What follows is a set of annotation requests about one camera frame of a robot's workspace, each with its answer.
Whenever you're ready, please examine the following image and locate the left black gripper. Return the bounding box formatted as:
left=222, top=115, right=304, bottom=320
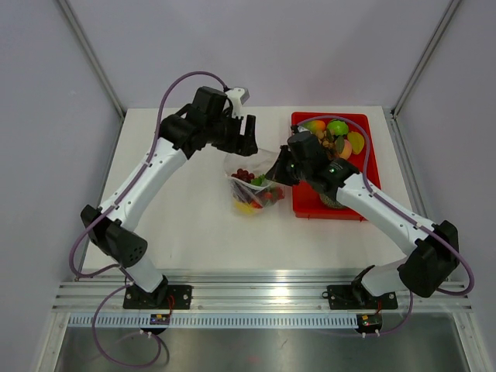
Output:
left=205, top=110, right=257, bottom=157

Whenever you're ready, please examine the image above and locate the pink red grape bunch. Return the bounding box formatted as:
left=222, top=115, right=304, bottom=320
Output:
left=263, top=187, right=285, bottom=207

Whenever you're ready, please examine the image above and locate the dark red grape bunch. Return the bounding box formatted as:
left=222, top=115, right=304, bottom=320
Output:
left=231, top=168, right=255, bottom=184

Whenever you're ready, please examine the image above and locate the clear zip top bag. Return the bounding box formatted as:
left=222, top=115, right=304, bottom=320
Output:
left=223, top=149, right=285, bottom=216

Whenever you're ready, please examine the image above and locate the yellow mango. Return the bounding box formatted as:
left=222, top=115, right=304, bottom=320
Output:
left=233, top=200, right=263, bottom=216

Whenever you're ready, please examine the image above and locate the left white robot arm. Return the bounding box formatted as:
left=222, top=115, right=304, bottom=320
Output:
left=81, top=87, right=258, bottom=308

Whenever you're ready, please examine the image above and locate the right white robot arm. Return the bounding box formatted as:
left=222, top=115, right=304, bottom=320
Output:
left=266, top=132, right=460, bottom=308

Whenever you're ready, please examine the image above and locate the red plastic tray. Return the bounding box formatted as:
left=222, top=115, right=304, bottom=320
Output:
left=291, top=112, right=381, bottom=222

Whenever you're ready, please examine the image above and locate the green netted melon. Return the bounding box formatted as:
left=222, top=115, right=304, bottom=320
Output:
left=319, top=194, right=347, bottom=210

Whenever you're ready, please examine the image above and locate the tan longan bunch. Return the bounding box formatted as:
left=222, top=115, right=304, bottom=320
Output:
left=315, top=130, right=338, bottom=160

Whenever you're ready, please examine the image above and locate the peach fruit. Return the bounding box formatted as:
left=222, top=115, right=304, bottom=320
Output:
left=301, top=119, right=326, bottom=133

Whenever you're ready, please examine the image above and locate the green leafy vegetable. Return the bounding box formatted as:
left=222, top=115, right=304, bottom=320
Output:
left=326, top=119, right=349, bottom=136

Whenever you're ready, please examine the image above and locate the yellow star fruit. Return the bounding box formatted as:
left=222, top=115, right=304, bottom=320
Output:
left=346, top=132, right=365, bottom=155

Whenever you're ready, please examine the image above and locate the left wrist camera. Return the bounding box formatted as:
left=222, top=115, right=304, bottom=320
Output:
left=226, top=87, right=250, bottom=118

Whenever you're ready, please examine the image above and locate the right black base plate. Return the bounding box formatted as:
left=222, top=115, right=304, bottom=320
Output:
left=321, top=284, right=398, bottom=310

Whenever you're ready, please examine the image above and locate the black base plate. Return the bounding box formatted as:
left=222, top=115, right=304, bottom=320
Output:
left=321, top=284, right=398, bottom=310
left=122, top=284, right=193, bottom=310

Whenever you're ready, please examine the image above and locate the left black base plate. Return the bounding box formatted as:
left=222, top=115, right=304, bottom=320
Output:
left=122, top=284, right=193, bottom=310

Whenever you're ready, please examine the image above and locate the left aluminium frame post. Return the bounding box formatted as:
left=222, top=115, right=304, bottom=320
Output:
left=54, top=0, right=126, bottom=122

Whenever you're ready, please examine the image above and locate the aluminium frame post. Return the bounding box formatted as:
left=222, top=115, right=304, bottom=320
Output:
left=391, top=0, right=463, bottom=119
left=54, top=0, right=126, bottom=122

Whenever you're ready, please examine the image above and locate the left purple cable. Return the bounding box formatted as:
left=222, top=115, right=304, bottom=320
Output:
left=68, top=71, right=229, bottom=367

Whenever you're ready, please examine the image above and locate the purple cable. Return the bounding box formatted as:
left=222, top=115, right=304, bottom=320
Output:
left=68, top=71, right=229, bottom=367
left=290, top=115, right=476, bottom=338

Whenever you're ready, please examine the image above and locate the aluminium rail beam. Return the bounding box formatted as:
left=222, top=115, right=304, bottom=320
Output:
left=52, top=270, right=472, bottom=314

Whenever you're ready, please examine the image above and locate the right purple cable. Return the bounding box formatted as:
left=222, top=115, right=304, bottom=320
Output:
left=290, top=115, right=476, bottom=338

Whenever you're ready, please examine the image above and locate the right aluminium frame post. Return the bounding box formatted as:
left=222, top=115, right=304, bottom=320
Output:
left=391, top=0, right=463, bottom=119

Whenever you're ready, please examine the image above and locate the white slotted cable duct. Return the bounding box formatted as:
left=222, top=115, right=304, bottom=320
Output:
left=68, top=313, right=358, bottom=329

